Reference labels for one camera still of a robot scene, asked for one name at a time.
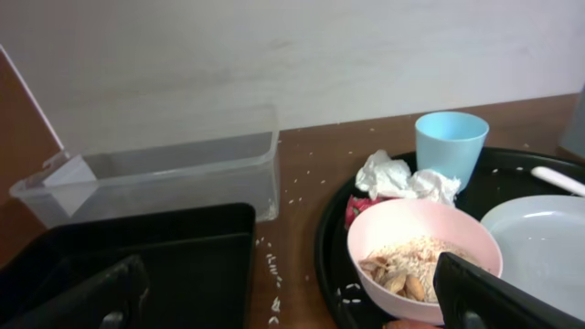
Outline clear plastic waste bin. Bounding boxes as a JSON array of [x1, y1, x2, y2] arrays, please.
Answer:
[[9, 105, 280, 228]]

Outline grey plastic plate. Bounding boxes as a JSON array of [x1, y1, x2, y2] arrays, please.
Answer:
[[481, 196, 584, 320]]

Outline round black serving tray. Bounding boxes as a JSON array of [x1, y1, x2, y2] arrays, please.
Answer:
[[314, 147, 584, 329]]

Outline red snack wrapper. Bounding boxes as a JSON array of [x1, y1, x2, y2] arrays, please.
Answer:
[[345, 196, 388, 229]]

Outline pink bowl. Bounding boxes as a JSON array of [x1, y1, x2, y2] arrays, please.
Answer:
[[346, 199, 503, 325]]

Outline rice and nut leftovers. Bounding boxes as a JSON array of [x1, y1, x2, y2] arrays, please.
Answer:
[[358, 237, 479, 303]]

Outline light blue plastic cup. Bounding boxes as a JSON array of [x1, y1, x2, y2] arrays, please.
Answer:
[[415, 111, 490, 192]]

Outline white tissue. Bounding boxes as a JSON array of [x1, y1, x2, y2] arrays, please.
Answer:
[[355, 150, 462, 206]]

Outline white plastic fork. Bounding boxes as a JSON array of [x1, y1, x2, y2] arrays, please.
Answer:
[[530, 166, 585, 196]]

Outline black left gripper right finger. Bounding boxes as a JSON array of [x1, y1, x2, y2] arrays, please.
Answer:
[[433, 252, 584, 329]]

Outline orange carrot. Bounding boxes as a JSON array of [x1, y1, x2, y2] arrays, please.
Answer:
[[382, 320, 441, 329]]

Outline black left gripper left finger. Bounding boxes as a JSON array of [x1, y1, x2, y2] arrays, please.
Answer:
[[2, 255, 150, 329]]

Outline black rectangular food tray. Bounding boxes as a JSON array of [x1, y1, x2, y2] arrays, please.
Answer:
[[1, 204, 255, 328]]

